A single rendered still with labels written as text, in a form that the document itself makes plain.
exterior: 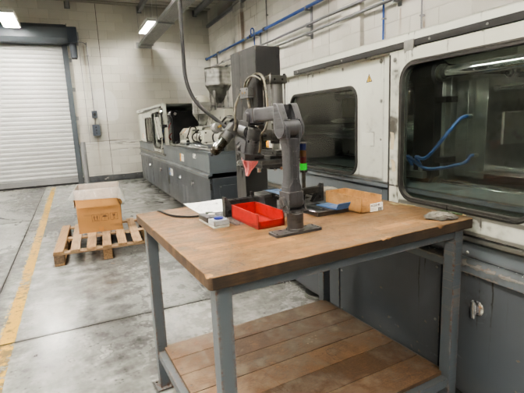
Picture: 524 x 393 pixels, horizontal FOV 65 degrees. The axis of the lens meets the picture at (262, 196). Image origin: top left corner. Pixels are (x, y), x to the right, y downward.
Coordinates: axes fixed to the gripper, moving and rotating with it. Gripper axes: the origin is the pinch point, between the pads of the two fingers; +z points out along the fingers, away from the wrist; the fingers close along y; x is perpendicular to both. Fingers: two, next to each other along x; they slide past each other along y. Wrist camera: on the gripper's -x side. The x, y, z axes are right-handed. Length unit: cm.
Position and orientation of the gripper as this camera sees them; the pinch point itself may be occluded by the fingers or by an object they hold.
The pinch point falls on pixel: (247, 174)
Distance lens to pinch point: 174.7
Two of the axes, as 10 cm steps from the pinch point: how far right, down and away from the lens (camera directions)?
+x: 5.1, 3.0, -8.0
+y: -8.4, 0.0, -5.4
